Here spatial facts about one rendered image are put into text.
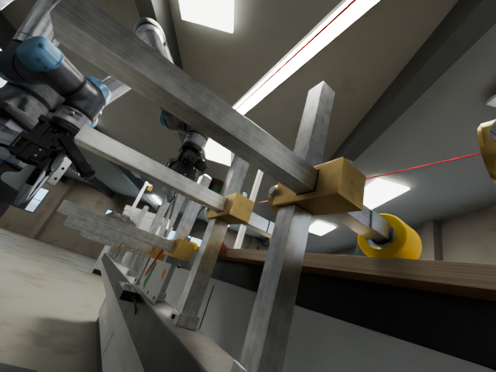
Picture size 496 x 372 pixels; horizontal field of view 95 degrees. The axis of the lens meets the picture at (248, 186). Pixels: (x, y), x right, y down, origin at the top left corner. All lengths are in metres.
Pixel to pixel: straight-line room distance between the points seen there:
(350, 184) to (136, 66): 0.25
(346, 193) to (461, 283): 0.17
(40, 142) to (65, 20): 0.49
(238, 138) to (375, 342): 0.38
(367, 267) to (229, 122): 0.31
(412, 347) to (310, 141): 0.32
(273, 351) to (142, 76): 0.31
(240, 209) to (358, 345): 0.30
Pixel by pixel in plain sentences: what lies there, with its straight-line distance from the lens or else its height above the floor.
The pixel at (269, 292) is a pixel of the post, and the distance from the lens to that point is 0.31.
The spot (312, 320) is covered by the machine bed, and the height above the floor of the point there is 0.78.
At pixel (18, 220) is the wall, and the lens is 16.22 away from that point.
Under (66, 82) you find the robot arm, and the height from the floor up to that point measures 1.10.
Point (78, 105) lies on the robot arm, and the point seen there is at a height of 1.08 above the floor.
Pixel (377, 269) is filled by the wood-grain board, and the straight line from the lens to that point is 0.41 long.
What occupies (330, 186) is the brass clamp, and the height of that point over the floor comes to 0.93.
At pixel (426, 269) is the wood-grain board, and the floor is 0.89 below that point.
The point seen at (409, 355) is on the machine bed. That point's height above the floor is 0.78.
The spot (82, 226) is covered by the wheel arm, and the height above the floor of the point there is 0.82.
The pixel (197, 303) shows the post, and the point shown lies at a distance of 0.53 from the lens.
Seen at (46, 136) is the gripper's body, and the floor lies 0.98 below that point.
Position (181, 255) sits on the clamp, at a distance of 0.69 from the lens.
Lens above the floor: 0.80
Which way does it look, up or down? 24 degrees up
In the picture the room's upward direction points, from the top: 18 degrees clockwise
